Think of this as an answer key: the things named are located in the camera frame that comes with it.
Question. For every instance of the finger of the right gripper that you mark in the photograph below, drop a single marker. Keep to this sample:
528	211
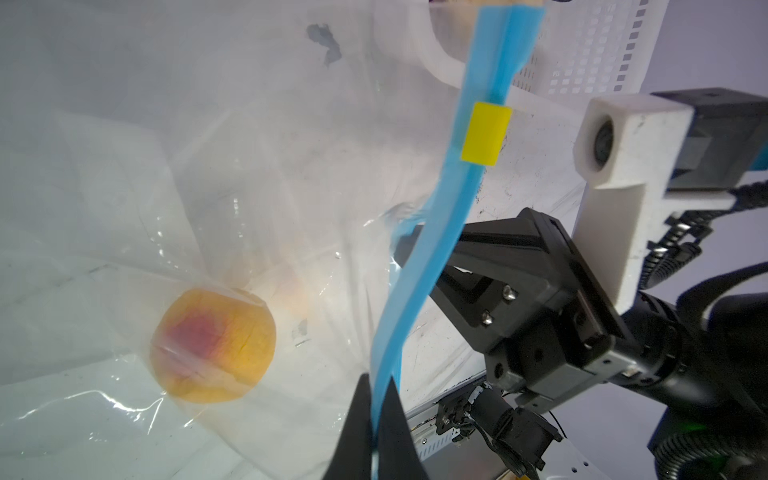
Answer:
506	276

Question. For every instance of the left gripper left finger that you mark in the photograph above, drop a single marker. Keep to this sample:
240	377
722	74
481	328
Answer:
352	458

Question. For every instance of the clear zip top bag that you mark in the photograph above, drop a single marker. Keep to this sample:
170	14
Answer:
153	147

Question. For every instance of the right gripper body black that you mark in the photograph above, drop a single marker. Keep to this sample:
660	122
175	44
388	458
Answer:
548	364

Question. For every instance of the round yellow fruit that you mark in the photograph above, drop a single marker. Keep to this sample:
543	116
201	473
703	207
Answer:
212	348

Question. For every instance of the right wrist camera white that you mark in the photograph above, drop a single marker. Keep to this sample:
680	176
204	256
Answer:
626	149

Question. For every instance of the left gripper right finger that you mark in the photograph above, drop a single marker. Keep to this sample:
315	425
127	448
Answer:
398	459

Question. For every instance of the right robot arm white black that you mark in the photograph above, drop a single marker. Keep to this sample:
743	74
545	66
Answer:
729	333

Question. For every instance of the white plastic perforated basket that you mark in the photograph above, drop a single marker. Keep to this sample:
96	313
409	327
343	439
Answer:
583	49

